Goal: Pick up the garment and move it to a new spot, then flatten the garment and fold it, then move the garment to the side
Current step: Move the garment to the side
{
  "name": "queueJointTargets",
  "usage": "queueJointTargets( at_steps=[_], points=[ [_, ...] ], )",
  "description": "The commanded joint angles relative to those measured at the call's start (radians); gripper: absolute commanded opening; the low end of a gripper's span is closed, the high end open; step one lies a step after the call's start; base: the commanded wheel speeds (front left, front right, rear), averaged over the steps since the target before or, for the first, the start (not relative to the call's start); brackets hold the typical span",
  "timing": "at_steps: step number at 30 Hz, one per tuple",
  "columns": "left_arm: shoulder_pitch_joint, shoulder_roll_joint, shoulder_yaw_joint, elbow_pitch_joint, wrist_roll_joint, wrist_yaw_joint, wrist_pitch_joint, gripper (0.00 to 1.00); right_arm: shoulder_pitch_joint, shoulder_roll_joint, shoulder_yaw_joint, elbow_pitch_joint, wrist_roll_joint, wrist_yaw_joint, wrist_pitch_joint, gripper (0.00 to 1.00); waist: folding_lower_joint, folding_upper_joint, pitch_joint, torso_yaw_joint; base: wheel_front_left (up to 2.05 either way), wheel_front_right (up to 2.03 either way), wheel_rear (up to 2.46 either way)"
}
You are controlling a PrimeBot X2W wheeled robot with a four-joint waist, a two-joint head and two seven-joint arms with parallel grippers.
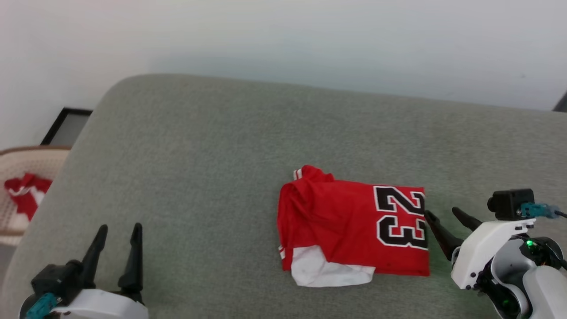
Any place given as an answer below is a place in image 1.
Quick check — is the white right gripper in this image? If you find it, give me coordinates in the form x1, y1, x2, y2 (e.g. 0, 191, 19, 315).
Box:
424, 207, 537, 291

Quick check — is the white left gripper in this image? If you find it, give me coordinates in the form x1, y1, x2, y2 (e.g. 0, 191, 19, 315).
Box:
51, 223, 149, 319

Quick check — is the red Bulls 23 jersey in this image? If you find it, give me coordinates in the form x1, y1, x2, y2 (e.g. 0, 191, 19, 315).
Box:
277, 165, 431, 288

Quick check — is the red and white garment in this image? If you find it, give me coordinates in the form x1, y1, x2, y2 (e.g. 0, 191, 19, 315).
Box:
4, 172, 53, 222

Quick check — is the beige laundry basket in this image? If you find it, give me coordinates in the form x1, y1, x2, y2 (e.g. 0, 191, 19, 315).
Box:
0, 146, 73, 247

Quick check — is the black framed panel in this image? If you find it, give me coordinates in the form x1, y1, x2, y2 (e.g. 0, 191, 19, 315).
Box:
40, 107, 93, 147

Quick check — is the grey fabric sofa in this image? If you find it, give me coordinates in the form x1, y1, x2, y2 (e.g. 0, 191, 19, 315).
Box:
0, 74, 567, 319

